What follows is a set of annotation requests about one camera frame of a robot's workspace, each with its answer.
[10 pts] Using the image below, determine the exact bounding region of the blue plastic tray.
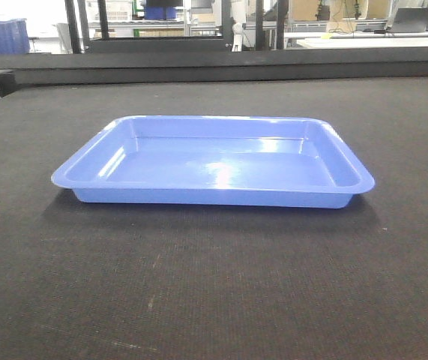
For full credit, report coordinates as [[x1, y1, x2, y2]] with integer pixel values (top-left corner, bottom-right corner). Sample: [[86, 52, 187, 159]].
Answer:
[[51, 115, 375, 209]]

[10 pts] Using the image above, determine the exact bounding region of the white background table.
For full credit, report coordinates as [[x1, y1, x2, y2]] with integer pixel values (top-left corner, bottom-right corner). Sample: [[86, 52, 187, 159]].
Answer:
[[284, 31, 428, 50]]

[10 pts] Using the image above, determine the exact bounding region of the open grey laptop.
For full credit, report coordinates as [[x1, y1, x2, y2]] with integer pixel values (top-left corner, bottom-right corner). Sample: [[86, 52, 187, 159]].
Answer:
[[385, 7, 428, 33]]

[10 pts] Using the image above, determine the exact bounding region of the blue storage crate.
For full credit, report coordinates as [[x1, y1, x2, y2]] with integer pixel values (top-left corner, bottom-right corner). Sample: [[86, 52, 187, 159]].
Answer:
[[0, 19, 30, 55]]

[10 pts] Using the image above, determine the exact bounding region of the black metal frame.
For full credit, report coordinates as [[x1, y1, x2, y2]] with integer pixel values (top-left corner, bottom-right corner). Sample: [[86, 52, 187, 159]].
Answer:
[[57, 1, 289, 53]]

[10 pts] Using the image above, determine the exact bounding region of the black table edge rail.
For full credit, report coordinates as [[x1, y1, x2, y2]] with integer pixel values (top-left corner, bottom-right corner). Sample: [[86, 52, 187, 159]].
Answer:
[[0, 47, 428, 85]]

